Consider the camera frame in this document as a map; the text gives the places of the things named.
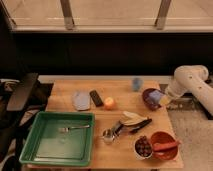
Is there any green plastic tray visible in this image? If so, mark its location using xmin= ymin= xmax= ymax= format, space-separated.
xmin=19 ymin=111 xmax=95 ymax=167

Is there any window frame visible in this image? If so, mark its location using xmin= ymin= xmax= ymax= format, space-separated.
xmin=0 ymin=0 xmax=213 ymax=33

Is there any black chair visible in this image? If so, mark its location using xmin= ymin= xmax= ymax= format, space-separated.
xmin=0 ymin=73 xmax=51 ymax=171

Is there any carrot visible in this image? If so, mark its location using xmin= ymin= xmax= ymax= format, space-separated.
xmin=153 ymin=141 xmax=180 ymax=151

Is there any orange fruit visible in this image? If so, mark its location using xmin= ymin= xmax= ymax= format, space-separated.
xmin=104 ymin=97 xmax=116 ymax=110

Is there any light blue cup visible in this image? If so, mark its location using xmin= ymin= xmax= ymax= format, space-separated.
xmin=132 ymin=78 xmax=142 ymax=91

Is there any silver ice cream scoop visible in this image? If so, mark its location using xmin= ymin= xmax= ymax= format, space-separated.
xmin=102 ymin=121 xmax=124 ymax=144

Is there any black rectangular block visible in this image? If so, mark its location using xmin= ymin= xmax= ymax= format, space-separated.
xmin=90 ymin=90 xmax=103 ymax=107

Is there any silver fork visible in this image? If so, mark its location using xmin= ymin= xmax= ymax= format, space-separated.
xmin=58 ymin=125 xmax=90 ymax=133

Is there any black handled utensil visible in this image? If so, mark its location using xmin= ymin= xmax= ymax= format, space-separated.
xmin=129 ymin=119 xmax=152 ymax=134

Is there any purple bowl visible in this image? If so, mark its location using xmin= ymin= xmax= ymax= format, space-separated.
xmin=142 ymin=88 xmax=162 ymax=111

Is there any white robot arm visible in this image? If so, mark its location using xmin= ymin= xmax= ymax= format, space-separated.
xmin=165 ymin=65 xmax=213 ymax=116

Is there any blue sponge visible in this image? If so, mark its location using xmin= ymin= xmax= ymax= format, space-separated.
xmin=149 ymin=90 xmax=163 ymax=104

